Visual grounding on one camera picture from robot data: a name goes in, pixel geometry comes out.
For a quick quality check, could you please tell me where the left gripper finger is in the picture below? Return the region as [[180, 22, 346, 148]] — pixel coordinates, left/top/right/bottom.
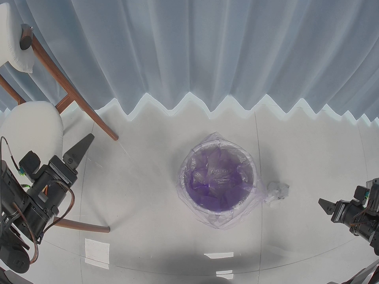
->
[[63, 133, 95, 174]]

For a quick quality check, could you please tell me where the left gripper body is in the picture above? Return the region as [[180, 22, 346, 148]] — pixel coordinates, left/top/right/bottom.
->
[[29, 155, 79, 216]]

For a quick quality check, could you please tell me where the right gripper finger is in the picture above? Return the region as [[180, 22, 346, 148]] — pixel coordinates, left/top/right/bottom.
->
[[318, 198, 337, 217]]

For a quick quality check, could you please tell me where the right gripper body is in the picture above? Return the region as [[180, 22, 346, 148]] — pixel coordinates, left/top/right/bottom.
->
[[331, 200, 364, 228]]

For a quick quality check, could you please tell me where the purple plastic bag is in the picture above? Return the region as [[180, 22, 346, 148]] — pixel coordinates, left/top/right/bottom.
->
[[176, 132, 267, 231]]

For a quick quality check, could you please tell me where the white trash bin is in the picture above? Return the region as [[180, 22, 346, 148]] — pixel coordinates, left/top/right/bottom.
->
[[184, 141, 258, 215]]

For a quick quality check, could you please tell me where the crumpled clear wrapper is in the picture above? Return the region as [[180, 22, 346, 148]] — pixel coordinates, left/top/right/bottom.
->
[[266, 182, 290, 209]]

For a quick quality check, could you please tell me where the white cushioned wooden chair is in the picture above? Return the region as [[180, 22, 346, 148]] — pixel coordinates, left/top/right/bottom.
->
[[0, 2, 119, 234]]

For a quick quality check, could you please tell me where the blue-green curtain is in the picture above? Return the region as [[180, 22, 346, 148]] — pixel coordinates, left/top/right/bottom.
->
[[0, 0, 379, 126]]

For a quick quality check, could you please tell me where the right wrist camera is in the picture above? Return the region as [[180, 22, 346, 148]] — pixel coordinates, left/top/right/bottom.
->
[[354, 185, 371, 208]]

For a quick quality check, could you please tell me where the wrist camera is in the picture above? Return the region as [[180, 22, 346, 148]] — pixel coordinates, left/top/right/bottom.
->
[[354, 185, 371, 208], [18, 150, 48, 180]]

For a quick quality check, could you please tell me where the black cable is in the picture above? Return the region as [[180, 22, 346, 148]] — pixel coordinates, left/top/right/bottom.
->
[[30, 180, 75, 263]]

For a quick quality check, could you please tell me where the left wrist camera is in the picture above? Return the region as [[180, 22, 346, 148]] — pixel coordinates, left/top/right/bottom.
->
[[18, 150, 48, 180]]

